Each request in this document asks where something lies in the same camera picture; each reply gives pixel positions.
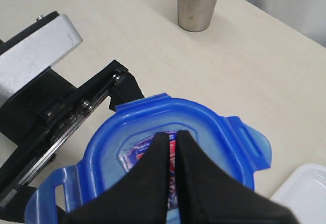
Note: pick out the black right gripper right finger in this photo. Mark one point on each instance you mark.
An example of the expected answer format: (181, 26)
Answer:
(206, 194)

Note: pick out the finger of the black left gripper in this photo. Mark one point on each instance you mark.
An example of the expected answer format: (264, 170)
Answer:
(123, 90)

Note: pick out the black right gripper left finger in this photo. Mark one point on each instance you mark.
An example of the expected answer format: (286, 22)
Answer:
(141, 196)

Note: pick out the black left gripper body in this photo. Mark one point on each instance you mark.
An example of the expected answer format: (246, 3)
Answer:
(43, 115)

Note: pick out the blue plastic lid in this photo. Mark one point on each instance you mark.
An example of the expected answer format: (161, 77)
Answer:
(122, 140)

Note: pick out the stainless steel tumbler cup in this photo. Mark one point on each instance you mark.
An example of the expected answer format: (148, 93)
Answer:
(195, 15)

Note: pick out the white rectangular plastic tray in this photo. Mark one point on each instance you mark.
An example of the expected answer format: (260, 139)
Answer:
(303, 193)

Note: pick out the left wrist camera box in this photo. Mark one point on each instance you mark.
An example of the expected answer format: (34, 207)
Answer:
(34, 50)

